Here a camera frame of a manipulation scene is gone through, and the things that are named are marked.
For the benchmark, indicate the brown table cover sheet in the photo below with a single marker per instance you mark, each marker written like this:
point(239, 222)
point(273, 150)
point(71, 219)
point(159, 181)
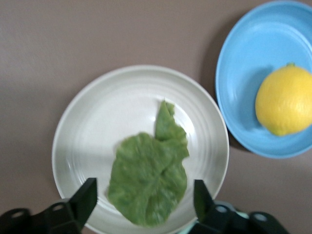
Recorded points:
point(73, 36)

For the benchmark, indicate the yellow lemon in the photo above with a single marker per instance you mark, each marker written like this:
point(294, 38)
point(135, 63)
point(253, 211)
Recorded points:
point(285, 102)

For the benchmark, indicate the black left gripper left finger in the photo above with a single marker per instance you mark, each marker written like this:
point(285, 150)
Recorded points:
point(73, 209)

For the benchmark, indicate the blue plate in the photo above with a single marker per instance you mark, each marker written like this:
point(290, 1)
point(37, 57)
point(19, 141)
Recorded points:
point(243, 48)

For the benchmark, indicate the green lettuce leaf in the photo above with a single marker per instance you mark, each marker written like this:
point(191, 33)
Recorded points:
point(146, 175)

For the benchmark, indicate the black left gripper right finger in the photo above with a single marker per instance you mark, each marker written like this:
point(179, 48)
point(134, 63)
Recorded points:
point(219, 219)

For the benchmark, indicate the beige plate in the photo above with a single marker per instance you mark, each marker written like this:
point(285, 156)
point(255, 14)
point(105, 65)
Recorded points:
point(109, 102)

